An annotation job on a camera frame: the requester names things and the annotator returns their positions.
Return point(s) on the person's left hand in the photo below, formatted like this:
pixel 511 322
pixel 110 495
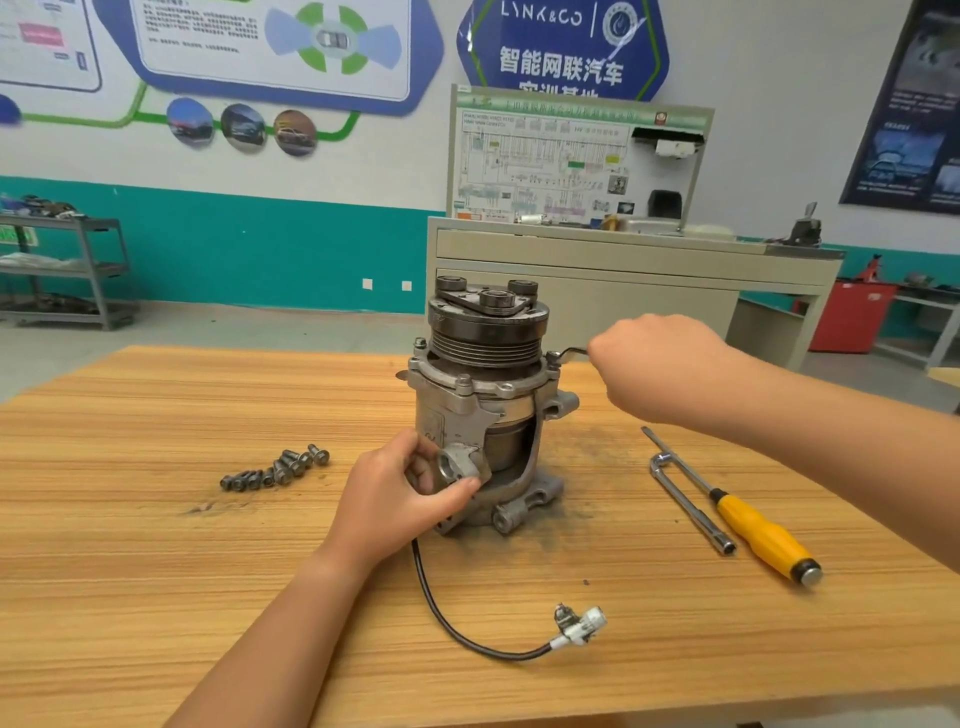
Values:
pixel 383 503

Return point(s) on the person's right hand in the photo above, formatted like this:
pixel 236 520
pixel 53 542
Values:
pixel 668 372

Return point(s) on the silver combination wrench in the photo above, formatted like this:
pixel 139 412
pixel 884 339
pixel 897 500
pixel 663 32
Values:
pixel 566 357

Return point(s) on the grey metal compressor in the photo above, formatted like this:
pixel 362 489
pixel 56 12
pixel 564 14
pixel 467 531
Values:
pixel 495 390

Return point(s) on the person's left forearm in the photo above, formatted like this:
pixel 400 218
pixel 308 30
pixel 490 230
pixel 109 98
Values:
pixel 270 645

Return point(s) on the person's right forearm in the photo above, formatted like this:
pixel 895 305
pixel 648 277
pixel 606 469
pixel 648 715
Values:
pixel 855 450

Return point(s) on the silver L-shaped socket wrench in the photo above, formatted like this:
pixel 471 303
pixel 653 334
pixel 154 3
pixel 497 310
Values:
pixel 690 503

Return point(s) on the red cabinet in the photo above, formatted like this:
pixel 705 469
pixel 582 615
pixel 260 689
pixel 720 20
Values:
pixel 852 318

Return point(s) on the small black device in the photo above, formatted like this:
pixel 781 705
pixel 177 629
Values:
pixel 804 230

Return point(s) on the beige workbench cabinet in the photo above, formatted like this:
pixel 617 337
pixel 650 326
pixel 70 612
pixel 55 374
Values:
pixel 495 270

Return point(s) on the white wiring display board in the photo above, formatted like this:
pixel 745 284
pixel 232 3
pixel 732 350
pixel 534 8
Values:
pixel 525 158

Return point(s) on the wooden side table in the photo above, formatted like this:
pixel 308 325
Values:
pixel 945 378

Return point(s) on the grey metal shelf cart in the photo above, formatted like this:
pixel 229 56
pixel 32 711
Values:
pixel 63 270

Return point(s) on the blue rounded infographic panel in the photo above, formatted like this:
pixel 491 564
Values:
pixel 210 45

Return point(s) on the blue hexagon wall sign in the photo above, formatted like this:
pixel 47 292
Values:
pixel 555 45

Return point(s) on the dark wall poster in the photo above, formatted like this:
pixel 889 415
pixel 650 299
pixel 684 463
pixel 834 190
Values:
pixel 908 113

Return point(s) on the round photo wall decal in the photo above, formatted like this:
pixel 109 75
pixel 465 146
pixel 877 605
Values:
pixel 296 132
pixel 243 128
pixel 189 122

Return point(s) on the white infographic wall panel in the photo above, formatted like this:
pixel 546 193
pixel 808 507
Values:
pixel 42 38

